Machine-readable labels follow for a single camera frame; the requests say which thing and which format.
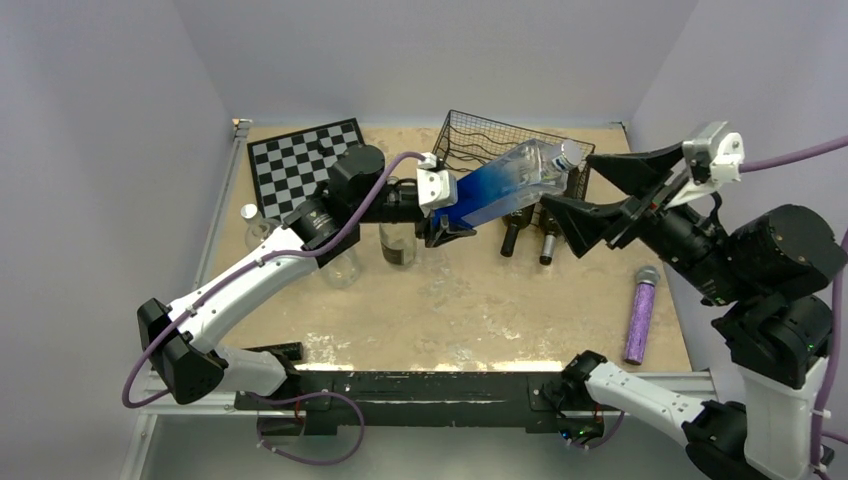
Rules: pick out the purple glitter microphone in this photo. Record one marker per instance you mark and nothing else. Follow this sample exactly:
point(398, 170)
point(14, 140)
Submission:
point(647, 278)

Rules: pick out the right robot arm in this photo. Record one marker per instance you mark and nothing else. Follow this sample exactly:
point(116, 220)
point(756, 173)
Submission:
point(766, 275)

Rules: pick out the black wire wine rack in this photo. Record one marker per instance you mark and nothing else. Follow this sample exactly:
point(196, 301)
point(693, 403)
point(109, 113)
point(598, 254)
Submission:
point(479, 140)

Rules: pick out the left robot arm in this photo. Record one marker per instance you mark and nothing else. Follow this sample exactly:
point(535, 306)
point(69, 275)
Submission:
point(182, 354)

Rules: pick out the round clear bottle silver cap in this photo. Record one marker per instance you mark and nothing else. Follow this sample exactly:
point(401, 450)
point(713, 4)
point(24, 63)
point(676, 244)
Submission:
point(343, 271)

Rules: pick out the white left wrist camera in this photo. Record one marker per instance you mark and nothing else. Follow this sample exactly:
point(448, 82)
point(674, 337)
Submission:
point(436, 186)

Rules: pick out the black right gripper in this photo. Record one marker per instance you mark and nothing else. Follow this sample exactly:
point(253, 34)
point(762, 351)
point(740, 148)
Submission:
point(641, 174)

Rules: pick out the clear round flask bottle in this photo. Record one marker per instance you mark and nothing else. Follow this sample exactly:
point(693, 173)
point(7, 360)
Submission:
point(258, 228)

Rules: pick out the black white chessboard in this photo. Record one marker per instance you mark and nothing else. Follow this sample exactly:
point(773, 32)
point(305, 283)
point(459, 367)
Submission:
point(286, 169)

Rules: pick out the dark green wine bottle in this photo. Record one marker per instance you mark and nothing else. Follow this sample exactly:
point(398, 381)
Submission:
point(515, 222)

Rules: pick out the clear glass bottle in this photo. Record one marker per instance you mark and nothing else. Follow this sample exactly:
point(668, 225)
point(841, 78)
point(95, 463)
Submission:
point(398, 243)

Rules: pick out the blue rectangular glass bottle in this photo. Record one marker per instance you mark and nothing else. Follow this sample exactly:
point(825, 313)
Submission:
point(511, 182)

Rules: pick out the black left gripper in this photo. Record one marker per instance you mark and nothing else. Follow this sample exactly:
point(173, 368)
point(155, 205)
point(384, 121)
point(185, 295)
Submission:
point(439, 232)

